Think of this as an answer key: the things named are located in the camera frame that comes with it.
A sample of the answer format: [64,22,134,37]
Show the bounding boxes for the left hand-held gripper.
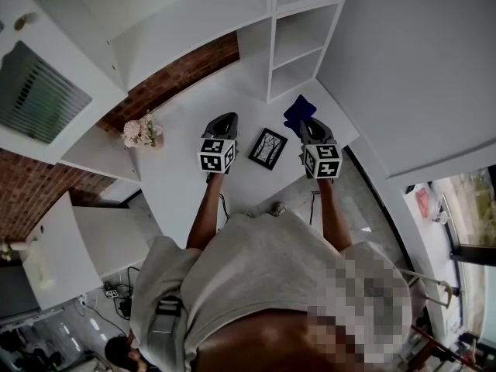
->
[197,111,239,175]

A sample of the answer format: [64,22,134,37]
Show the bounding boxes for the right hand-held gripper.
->
[298,117,342,180]

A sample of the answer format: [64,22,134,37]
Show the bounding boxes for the black picture frame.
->
[248,127,289,171]

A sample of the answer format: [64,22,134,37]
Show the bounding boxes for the blue cleaning cloth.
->
[283,94,318,135]

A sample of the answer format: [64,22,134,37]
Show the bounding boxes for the person's right forearm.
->
[316,177,353,253]

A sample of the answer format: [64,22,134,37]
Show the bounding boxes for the person's left forearm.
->
[186,172,226,251]

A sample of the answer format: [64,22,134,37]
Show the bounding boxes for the white table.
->
[71,60,360,278]

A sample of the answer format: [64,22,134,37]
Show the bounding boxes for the pink flower bouquet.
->
[122,110,163,149]

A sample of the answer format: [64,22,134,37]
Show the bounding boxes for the pink bag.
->
[415,190,432,219]

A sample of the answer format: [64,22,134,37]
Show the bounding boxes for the person's grey shirt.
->
[129,211,414,372]

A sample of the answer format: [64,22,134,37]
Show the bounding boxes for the clear plastic bag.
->
[425,191,453,220]

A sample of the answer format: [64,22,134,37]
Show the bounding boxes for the small white side cabinet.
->
[21,191,105,312]

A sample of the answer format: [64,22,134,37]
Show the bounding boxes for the person's chin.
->
[195,310,350,372]

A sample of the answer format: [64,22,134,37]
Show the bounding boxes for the brown wooden rack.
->
[410,323,485,372]

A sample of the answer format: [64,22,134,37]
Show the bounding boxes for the small white flower vase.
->
[0,240,26,263]

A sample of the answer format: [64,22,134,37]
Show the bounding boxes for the grey board panel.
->
[0,263,40,320]

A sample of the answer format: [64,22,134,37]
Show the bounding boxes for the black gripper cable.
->
[308,190,321,226]
[216,191,232,232]

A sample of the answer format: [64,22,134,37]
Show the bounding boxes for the grey harness strap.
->
[153,296,182,335]

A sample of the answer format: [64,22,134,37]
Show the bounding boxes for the black floor cables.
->
[102,265,140,321]

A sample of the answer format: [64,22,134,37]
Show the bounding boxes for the chair with metal frame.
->
[398,267,464,309]

